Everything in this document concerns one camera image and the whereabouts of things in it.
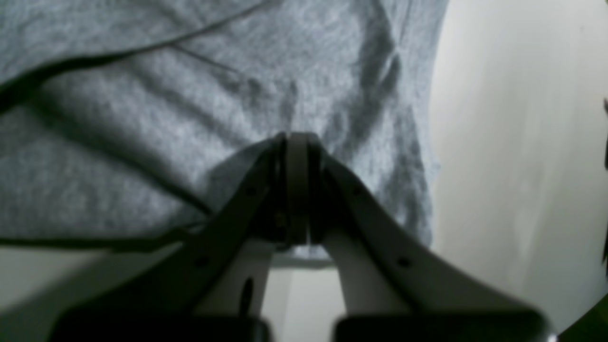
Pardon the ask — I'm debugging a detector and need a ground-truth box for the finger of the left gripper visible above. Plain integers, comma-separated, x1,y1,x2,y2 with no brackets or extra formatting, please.
299,133,556,342
48,133,297,342

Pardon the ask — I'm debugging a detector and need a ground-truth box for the grey T-shirt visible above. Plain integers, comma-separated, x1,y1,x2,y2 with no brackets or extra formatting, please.
1,0,448,246

